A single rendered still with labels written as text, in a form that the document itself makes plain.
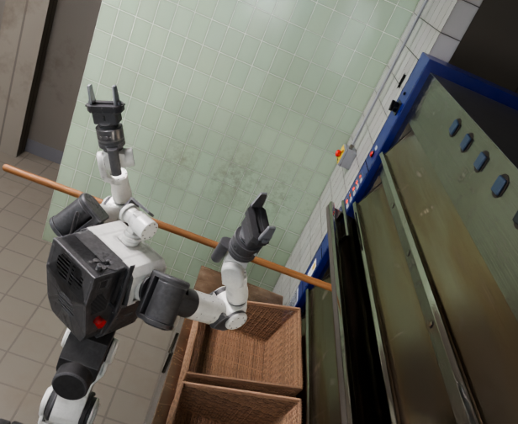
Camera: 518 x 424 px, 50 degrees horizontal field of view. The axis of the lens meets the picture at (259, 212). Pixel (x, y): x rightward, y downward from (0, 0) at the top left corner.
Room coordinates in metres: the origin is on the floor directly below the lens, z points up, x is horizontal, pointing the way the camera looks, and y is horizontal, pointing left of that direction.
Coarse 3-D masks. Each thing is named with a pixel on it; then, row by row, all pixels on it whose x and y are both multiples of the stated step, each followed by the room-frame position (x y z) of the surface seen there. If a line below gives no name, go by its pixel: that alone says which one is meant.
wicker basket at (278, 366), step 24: (264, 312) 2.32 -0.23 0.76; (288, 312) 2.33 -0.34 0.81; (192, 336) 2.07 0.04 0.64; (216, 336) 2.21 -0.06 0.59; (240, 336) 2.28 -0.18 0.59; (264, 336) 2.33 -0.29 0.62; (288, 336) 2.21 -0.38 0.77; (192, 360) 1.97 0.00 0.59; (216, 360) 2.04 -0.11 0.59; (240, 360) 2.12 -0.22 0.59; (264, 360) 2.19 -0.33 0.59; (288, 360) 2.04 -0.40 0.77; (216, 384) 1.76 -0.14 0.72; (240, 384) 1.77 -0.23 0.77; (264, 384) 1.78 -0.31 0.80; (288, 384) 1.89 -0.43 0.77; (240, 408) 1.78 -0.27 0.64
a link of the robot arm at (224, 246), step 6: (222, 240) 1.40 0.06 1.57; (228, 240) 1.41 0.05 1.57; (216, 246) 1.41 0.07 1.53; (222, 246) 1.39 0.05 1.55; (228, 246) 1.39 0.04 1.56; (216, 252) 1.41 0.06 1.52; (222, 252) 1.40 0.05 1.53; (228, 252) 1.40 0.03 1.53; (234, 252) 1.37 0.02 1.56; (216, 258) 1.41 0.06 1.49; (228, 258) 1.39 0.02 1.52; (234, 258) 1.37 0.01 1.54; (240, 258) 1.37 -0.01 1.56; (246, 258) 1.37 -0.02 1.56; (252, 258) 1.39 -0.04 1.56; (240, 264) 1.39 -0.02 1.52; (246, 264) 1.40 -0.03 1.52
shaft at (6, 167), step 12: (12, 168) 1.87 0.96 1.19; (36, 180) 1.88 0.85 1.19; (48, 180) 1.90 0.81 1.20; (72, 192) 1.90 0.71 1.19; (168, 228) 1.95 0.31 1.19; (180, 228) 1.97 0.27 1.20; (192, 240) 1.97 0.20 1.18; (204, 240) 1.97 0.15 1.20; (264, 264) 2.00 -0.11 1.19; (276, 264) 2.02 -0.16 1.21; (300, 276) 2.03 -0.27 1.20; (324, 288) 2.04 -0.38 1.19
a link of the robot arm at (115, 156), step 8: (104, 144) 1.65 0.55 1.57; (112, 144) 1.65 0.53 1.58; (120, 144) 1.68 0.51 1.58; (104, 152) 1.67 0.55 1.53; (112, 152) 1.63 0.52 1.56; (120, 152) 1.68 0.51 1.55; (128, 152) 1.70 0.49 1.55; (104, 160) 1.66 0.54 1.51; (112, 160) 1.64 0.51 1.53; (120, 160) 1.68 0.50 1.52; (128, 160) 1.69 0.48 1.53; (112, 168) 1.64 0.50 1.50; (120, 168) 1.66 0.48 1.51
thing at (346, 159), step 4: (344, 144) 3.02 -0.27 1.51; (344, 148) 2.96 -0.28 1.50; (348, 148) 2.97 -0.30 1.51; (344, 152) 2.93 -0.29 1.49; (348, 152) 2.93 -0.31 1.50; (352, 152) 2.94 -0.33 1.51; (356, 152) 2.96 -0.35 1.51; (340, 156) 2.95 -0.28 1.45; (344, 156) 2.93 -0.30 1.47; (348, 156) 2.93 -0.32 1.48; (352, 156) 2.93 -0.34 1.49; (340, 160) 2.93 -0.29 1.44; (344, 160) 2.93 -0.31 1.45; (348, 160) 2.93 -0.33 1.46; (352, 160) 2.94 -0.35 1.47; (340, 164) 2.93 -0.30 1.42; (344, 164) 2.93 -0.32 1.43; (348, 164) 2.93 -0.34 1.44; (348, 168) 2.94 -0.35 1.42
